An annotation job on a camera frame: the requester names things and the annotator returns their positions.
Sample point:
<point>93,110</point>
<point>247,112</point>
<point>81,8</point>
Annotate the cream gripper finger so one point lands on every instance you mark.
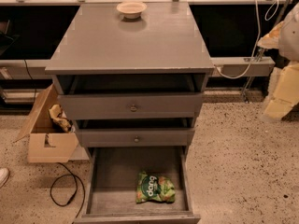
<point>283,91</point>
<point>270,40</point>

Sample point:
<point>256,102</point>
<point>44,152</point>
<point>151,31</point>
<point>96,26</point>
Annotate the green rice chip bag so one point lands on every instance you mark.
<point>152,188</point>

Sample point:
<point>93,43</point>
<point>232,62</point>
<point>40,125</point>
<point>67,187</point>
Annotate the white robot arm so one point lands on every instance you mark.
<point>288,43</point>

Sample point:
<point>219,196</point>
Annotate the grey wooden drawer cabinet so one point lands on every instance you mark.
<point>162,51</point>

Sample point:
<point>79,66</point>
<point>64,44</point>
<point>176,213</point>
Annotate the grey top drawer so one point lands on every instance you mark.
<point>117,106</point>

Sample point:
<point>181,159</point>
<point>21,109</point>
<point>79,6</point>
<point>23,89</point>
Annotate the grey open bottom drawer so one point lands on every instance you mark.
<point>111,191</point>

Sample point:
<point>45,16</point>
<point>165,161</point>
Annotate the grey middle drawer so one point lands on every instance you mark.
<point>125,137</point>

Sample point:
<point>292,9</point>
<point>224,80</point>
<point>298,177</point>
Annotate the crumpled yellow snack bag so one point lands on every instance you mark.
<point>56,114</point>

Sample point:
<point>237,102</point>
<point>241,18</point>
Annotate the beige paper bowl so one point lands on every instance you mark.
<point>131,10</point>

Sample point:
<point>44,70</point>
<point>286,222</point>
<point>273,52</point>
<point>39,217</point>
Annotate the round brass top knob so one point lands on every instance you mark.
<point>133,108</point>

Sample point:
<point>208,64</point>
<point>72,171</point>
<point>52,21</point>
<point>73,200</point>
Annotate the open cardboard box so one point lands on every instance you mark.
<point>47,141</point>

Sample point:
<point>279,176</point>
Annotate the white shoe tip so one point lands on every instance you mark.
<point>4,175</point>

